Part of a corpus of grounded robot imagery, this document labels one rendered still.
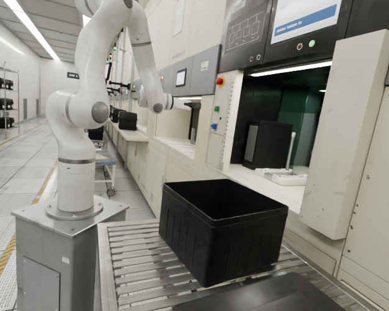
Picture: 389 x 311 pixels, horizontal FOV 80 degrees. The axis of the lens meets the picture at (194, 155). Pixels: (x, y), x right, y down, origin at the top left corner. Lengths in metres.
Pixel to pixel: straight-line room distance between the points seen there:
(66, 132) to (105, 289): 0.53
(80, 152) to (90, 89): 0.21
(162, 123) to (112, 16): 1.88
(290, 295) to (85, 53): 0.86
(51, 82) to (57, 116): 13.61
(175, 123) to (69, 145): 1.96
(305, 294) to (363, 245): 0.29
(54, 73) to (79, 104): 13.71
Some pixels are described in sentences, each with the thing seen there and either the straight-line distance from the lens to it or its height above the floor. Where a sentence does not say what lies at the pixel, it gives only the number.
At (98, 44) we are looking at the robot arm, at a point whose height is 1.34.
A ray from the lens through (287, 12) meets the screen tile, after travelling 1.07.
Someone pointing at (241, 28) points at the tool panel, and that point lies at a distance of 1.31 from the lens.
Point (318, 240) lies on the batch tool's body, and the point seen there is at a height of 0.82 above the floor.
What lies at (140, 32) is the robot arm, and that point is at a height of 1.46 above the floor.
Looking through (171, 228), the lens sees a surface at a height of 0.82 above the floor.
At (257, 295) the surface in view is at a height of 0.86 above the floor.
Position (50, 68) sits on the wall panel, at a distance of 14.57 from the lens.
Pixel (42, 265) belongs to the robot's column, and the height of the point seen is 0.61.
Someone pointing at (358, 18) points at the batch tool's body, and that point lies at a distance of 0.86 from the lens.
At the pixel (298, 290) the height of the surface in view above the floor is 0.86.
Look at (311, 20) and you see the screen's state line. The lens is 0.97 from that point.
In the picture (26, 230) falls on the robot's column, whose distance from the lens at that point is 0.99.
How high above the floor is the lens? 1.16
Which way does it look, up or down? 10 degrees down
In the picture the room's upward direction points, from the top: 7 degrees clockwise
